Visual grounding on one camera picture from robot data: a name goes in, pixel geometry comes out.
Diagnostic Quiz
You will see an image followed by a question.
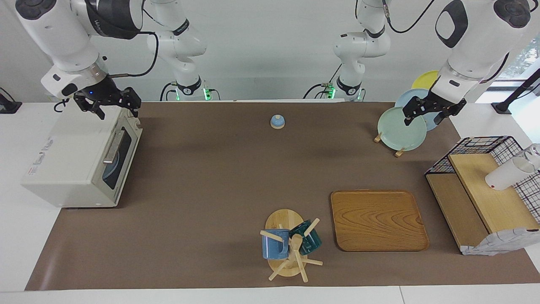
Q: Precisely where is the glass oven door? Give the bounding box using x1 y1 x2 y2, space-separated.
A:
99 114 143 204

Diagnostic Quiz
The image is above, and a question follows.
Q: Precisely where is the light blue plate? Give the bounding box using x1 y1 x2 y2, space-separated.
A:
103 148 127 189
394 89 444 131

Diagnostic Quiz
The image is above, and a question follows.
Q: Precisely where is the white toaster oven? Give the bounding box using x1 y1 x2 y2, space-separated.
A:
21 105 143 208

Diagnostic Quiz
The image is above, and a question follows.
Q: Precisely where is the pale green plate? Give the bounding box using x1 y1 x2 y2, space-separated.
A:
377 107 427 151

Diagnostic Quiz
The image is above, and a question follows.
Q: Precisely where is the yellow plate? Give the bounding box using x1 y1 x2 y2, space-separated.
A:
411 71 441 90

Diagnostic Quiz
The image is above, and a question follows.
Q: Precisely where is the wooden plate rack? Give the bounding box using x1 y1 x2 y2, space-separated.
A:
374 132 406 158

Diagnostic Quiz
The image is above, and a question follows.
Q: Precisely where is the wooden shelf rack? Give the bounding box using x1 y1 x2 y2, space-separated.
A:
425 136 540 224

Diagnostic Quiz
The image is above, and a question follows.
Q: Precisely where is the black clamp stand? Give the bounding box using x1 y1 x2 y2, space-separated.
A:
491 68 540 114
0 88 22 114

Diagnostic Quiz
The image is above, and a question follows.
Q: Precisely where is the stepped wooden shelf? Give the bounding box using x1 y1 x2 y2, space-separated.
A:
425 153 540 250

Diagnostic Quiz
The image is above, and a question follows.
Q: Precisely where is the white cup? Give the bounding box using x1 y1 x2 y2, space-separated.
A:
485 157 536 191

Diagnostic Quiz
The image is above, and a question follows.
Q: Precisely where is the clear glass cup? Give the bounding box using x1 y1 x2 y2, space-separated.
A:
521 144 540 171

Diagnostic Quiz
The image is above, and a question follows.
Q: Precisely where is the wooden serving tray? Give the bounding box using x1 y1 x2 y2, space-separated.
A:
330 190 430 252

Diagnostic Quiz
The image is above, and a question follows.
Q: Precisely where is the brown table mat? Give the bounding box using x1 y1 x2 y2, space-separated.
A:
24 101 540 291

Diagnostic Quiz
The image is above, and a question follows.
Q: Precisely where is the white grid patterned cloth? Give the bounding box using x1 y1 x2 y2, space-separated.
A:
461 227 540 256

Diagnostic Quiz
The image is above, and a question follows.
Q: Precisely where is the dark green mug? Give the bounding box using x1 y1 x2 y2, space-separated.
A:
289 220 323 255

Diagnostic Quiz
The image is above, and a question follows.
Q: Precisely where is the wooden mug tree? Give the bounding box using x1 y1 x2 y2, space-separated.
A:
259 209 324 282

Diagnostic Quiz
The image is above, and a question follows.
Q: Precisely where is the blue mug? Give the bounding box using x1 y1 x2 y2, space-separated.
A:
262 229 291 260

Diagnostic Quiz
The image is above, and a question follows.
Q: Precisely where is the black base cable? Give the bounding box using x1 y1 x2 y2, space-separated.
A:
159 81 177 101
304 63 343 98

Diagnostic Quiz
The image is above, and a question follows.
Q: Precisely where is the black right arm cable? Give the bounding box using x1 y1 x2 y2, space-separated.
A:
110 32 159 78

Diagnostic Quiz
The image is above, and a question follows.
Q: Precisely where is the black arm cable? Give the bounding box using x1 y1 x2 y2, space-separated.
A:
110 32 159 78
382 0 435 33

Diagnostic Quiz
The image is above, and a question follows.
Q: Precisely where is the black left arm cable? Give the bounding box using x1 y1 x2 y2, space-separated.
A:
382 0 435 33

